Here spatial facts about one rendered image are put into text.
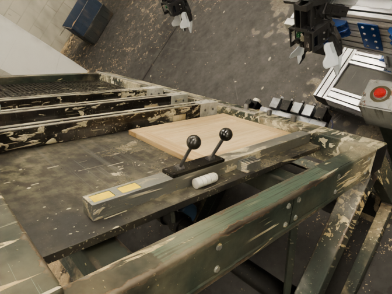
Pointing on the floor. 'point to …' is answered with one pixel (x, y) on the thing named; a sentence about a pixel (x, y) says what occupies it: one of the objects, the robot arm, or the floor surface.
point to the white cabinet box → (30, 53)
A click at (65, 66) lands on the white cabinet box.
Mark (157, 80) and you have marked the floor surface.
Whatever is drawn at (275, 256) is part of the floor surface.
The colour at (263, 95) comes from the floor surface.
